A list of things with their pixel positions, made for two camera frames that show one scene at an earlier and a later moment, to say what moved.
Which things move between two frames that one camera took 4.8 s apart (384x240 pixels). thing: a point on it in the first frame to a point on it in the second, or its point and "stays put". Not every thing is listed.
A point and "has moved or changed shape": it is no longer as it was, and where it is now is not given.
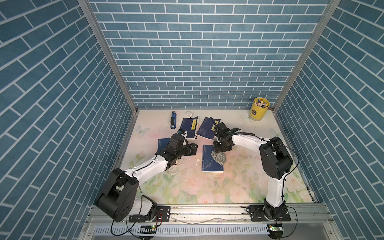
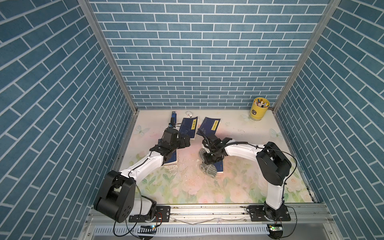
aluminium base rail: (230, 222) stays put
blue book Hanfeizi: (189, 125) stays put
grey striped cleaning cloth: (219, 157) has moved or changed shape
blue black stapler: (173, 120) stays put
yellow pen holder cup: (259, 108) stays put
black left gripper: (193, 150) to (182, 144)
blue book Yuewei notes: (205, 130) stays put
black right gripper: (217, 150) to (208, 161)
